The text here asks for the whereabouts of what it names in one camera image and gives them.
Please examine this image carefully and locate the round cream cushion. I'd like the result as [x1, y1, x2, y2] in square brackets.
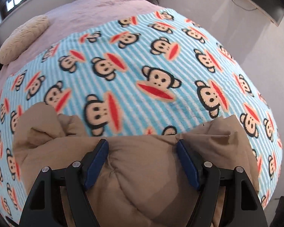
[0, 14, 50, 65]

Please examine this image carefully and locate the tan puffer jacket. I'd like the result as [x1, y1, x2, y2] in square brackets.
[13, 103, 259, 226]

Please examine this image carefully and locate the lilac bed cover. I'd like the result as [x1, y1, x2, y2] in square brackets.
[0, 0, 162, 91]

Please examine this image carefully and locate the blue striped monkey blanket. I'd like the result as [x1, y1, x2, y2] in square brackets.
[0, 9, 283, 221]

